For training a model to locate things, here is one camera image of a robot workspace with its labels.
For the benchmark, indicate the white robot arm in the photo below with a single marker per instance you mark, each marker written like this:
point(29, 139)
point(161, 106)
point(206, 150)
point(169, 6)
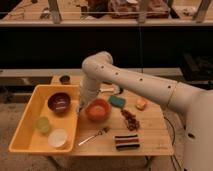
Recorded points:
point(195, 103)

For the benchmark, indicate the red bowl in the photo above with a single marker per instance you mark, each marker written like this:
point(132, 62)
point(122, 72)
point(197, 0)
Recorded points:
point(98, 110)

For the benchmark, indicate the dark purple bowl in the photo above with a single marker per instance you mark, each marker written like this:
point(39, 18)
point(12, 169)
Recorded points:
point(59, 102)

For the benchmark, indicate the teal sponge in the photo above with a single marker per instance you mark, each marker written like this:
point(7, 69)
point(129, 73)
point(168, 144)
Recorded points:
point(117, 101)

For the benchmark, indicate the orange yellow toy food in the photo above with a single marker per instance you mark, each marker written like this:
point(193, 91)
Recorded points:
point(141, 104)

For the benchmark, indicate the small dark cup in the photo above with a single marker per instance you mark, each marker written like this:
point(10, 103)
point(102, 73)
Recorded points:
point(65, 79)

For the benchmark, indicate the metal fork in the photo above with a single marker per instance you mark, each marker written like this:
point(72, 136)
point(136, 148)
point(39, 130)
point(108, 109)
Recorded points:
point(100, 132)

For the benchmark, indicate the yellow plastic bin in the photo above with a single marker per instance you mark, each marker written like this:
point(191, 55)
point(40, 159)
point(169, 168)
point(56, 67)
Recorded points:
point(27, 139)

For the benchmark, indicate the white cup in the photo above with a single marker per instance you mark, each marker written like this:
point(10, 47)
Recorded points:
point(58, 138)

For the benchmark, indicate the green translucent cup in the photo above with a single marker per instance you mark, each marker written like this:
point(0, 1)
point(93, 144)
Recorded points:
point(42, 124)

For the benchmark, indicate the white handled utensil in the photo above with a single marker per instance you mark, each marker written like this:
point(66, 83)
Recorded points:
point(102, 90)

